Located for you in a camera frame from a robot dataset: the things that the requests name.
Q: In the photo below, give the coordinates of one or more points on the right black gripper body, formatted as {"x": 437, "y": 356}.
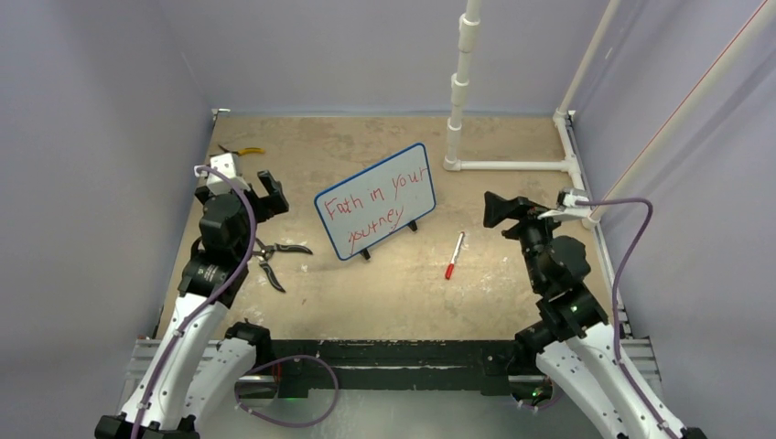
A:
{"x": 531, "y": 232}

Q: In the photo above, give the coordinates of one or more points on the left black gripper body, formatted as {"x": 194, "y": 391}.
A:
{"x": 260, "y": 206}

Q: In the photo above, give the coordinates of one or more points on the red capped whiteboard marker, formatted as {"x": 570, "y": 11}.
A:
{"x": 454, "y": 257}

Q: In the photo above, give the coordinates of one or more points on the blue framed whiteboard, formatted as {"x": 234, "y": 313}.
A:
{"x": 368, "y": 207}

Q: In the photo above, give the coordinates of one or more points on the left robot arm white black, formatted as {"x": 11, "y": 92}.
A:
{"x": 177, "y": 394}

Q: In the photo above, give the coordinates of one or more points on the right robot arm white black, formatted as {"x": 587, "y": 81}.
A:
{"x": 568, "y": 311}

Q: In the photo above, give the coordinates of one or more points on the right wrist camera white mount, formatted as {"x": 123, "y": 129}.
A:
{"x": 572, "y": 204}

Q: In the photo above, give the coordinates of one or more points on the black handled cutters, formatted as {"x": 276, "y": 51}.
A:
{"x": 273, "y": 257}

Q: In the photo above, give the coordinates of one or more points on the yellow handled pliers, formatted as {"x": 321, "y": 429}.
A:
{"x": 242, "y": 151}

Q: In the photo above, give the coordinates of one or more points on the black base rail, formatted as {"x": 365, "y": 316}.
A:
{"x": 293, "y": 367}

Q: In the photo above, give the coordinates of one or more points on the aluminium frame rail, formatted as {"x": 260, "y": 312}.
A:
{"x": 630, "y": 345}

